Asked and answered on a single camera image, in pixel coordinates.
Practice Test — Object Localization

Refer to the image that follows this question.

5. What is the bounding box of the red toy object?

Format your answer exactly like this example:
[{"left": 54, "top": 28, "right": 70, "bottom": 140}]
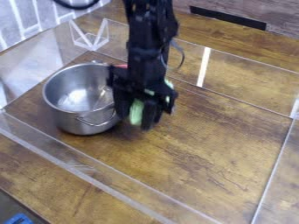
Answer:
[{"left": 116, "top": 64, "right": 126, "bottom": 69}]

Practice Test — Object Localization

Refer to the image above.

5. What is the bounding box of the green bitter gourd toy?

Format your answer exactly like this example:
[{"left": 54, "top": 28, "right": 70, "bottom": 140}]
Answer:
[{"left": 128, "top": 79, "right": 173, "bottom": 126}]

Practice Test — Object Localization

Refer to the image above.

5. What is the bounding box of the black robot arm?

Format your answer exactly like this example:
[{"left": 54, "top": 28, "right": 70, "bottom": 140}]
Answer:
[{"left": 106, "top": 0, "right": 178, "bottom": 130}]

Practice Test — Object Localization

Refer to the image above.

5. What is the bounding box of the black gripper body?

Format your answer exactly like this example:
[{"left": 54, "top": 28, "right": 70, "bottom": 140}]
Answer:
[{"left": 106, "top": 44, "right": 177, "bottom": 114}]

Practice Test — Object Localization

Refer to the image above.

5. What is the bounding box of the silver metal pot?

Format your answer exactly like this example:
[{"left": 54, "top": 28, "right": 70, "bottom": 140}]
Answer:
[{"left": 41, "top": 62, "right": 120, "bottom": 136}]

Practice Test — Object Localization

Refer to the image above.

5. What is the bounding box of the blue object at corner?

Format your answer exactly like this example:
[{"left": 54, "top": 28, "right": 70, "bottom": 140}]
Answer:
[{"left": 4, "top": 213, "right": 33, "bottom": 224}]

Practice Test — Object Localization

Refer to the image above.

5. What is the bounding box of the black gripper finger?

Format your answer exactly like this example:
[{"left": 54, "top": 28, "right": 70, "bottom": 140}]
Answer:
[
  {"left": 113, "top": 87, "right": 133, "bottom": 119},
  {"left": 141, "top": 100, "right": 162, "bottom": 130}
]

